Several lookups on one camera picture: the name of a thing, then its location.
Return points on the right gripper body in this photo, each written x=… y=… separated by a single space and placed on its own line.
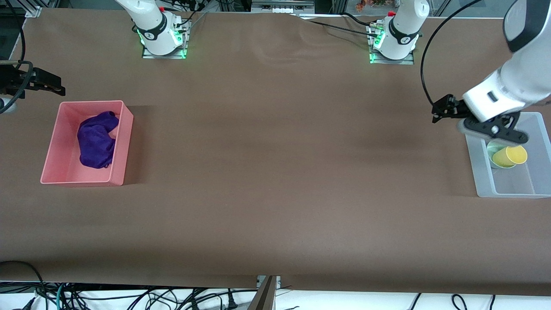
x=13 y=81

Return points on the pale green bowl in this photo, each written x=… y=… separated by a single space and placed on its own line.
x=490 y=157

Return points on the yellow cup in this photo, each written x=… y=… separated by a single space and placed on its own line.
x=510 y=156

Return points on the purple cloth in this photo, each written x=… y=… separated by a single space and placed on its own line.
x=97 y=142

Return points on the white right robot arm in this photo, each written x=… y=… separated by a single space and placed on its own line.
x=150 y=21

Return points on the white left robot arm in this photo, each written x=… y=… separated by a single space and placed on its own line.
x=527 y=69

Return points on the pink plastic bin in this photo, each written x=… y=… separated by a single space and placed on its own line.
x=64 y=163

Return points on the clear plastic bin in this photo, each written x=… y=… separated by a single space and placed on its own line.
x=516 y=183

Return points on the brown table cover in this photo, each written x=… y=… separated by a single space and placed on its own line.
x=275 y=181

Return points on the grey power strip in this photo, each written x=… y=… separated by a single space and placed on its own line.
x=282 y=5

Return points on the silver corner bracket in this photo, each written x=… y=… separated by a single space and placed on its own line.
x=33 y=11

